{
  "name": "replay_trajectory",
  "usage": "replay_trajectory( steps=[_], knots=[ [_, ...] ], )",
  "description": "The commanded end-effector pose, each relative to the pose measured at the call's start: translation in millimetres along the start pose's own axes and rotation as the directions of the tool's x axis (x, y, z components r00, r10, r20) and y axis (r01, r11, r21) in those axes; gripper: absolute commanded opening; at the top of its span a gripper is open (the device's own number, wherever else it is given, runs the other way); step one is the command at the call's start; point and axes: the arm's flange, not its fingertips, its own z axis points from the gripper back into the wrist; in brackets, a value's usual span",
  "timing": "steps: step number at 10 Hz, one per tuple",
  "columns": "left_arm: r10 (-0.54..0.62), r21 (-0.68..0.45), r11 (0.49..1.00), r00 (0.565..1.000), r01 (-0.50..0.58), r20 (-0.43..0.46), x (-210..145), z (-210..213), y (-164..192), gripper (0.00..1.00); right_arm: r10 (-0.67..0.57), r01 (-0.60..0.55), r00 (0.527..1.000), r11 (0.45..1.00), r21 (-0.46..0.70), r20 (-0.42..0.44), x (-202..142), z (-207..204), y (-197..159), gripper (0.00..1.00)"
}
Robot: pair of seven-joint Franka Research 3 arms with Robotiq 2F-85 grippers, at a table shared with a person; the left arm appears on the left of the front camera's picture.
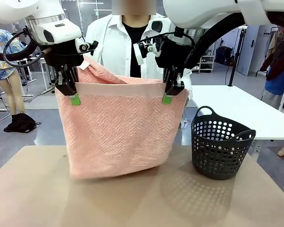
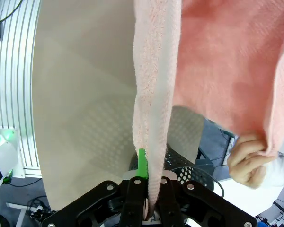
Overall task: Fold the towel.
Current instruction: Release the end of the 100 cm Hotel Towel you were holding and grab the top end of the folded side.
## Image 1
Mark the pink terry towel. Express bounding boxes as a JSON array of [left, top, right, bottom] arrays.
[[54, 58, 190, 180]]

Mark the long white lab desk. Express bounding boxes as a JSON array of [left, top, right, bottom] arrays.
[[15, 55, 57, 95]]

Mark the beige hanging coat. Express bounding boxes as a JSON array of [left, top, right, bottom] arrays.
[[266, 29, 284, 61]]

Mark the black light stand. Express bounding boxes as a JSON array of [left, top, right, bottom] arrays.
[[224, 25, 249, 87]]

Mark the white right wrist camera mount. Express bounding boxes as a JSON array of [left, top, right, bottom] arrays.
[[133, 39, 162, 66]]

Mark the grey hanging skirt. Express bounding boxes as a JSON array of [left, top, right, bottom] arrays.
[[261, 87, 284, 111]]

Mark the white side table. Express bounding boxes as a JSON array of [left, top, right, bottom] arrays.
[[186, 84, 284, 142]]

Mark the grey door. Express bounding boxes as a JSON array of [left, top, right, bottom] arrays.
[[247, 25, 263, 73]]

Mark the black right arm hose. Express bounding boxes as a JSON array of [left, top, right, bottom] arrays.
[[183, 9, 284, 70]]

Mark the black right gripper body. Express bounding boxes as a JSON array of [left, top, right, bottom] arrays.
[[155, 37, 193, 70]]

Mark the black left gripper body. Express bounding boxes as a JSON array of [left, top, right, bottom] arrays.
[[44, 39, 85, 72]]

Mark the black perforated laundry basket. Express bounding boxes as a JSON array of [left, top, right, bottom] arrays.
[[191, 105, 257, 181]]

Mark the dark hanging jacket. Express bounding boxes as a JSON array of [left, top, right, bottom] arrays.
[[260, 28, 284, 82]]

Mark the white low shelf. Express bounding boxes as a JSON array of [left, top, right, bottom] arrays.
[[193, 54, 215, 73]]

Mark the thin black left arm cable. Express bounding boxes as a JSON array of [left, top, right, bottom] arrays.
[[2, 29, 52, 69]]

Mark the blue hanging garment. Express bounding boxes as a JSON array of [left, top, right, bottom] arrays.
[[265, 68, 284, 96]]

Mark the mannequin in floral shirt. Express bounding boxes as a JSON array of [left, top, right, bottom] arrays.
[[0, 22, 27, 115]]

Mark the black suitcase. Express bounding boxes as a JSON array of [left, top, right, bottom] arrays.
[[215, 46, 234, 66]]

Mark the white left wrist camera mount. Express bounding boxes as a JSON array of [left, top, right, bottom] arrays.
[[75, 37, 99, 70]]

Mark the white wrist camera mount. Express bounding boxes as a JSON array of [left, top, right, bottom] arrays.
[[75, 37, 99, 70], [133, 39, 162, 66]]

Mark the person in white shirt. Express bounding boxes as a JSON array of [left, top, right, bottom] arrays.
[[85, 0, 194, 105]]

